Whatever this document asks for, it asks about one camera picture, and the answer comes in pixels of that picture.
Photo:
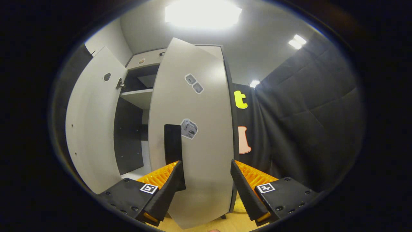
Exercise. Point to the black backdrop cloth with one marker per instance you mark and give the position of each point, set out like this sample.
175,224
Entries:
305,122

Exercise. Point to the grey cabinet door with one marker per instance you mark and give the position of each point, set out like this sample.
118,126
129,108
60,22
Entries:
90,129
206,112

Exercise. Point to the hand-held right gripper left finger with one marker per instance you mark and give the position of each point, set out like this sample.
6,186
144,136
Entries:
167,193

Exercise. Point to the large ceiling light panel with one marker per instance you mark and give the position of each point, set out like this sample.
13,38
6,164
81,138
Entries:
202,13

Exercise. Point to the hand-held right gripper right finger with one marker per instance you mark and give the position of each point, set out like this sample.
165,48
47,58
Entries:
244,193

